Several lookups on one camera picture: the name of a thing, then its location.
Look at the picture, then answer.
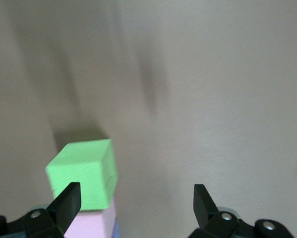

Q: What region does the purple foam cube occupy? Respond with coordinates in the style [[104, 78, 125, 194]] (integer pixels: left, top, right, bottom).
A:
[[112, 218, 121, 238]]

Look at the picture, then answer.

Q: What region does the pink foam cube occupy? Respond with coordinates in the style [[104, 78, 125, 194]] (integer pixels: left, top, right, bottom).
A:
[[63, 198, 118, 238]]

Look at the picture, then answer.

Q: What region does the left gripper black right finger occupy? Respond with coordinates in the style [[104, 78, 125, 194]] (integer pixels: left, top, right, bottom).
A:
[[187, 183, 294, 238]]

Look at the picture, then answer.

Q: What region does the green foam cube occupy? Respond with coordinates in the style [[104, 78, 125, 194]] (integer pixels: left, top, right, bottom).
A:
[[45, 138, 118, 213]]

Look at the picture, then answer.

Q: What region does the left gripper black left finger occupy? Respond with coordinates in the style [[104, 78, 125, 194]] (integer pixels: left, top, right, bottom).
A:
[[0, 182, 82, 238]]

